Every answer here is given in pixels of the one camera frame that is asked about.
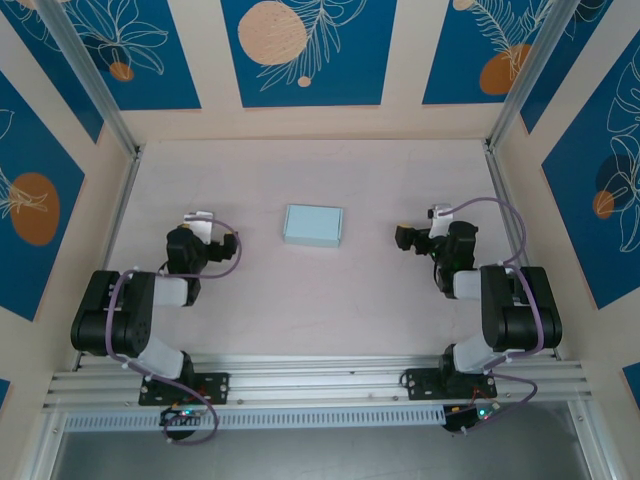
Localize aluminium side rail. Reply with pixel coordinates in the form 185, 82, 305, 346
483, 141, 559, 360
72, 149, 144, 371

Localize light teal paper box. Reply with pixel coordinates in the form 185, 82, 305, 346
282, 203, 345, 250

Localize grey metal panel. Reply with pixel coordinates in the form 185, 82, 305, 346
47, 402, 609, 480

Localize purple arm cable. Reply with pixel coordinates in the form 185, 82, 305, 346
444, 196, 547, 436
105, 215, 244, 446

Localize small controller circuit board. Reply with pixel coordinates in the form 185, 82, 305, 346
444, 404, 494, 432
159, 405, 204, 429

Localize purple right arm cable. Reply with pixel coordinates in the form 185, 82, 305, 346
444, 196, 547, 436

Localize grey slotted cable duct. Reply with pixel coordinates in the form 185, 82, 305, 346
63, 404, 446, 432

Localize long aluminium mounting rail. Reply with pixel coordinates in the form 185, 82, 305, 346
42, 353, 596, 414

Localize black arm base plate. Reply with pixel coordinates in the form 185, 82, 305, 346
138, 372, 231, 406
403, 366, 499, 401

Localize aluminium frame post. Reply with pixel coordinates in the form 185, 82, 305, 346
487, 0, 574, 151
37, 0, 144, 159

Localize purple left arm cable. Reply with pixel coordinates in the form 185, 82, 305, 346
105, 215, 244, 446

